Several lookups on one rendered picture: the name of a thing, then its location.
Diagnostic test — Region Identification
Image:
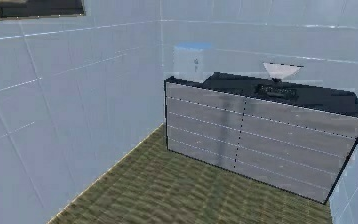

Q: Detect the black flat object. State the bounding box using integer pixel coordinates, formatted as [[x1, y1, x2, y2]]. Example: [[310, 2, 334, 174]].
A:
[[255, 83, 299, 100]]

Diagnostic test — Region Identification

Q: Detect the pale box with blue lid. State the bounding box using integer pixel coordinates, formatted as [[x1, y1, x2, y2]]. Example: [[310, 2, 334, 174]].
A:
[[172, 41, 212, 83]]

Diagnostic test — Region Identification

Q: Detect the dark framed picture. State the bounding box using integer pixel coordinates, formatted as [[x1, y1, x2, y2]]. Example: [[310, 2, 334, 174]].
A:
[[0, 0, 86, 21]]

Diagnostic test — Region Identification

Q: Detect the grey chest of drawers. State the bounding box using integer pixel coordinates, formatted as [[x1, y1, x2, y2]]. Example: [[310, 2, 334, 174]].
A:
[[163, 71, 358, 205]]

